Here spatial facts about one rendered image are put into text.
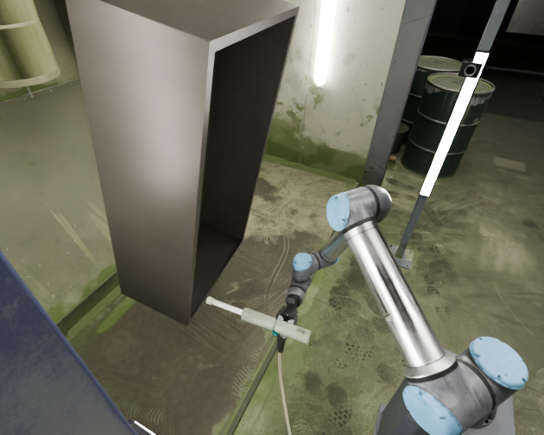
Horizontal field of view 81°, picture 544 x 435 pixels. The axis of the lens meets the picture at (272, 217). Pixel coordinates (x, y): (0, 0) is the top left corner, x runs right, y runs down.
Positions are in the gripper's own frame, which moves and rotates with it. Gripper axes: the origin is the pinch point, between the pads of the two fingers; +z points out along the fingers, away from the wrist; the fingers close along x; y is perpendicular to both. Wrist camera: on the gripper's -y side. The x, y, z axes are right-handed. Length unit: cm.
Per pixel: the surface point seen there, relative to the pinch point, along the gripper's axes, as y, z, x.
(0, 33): -91, -33, 145
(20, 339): -109, 70, 2
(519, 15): -75, -659, -196
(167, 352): 49, 6, 60
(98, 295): 44, -7, 117
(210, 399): 48, 19, 26
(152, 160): -80, 11, 42
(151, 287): -14, 9, 56
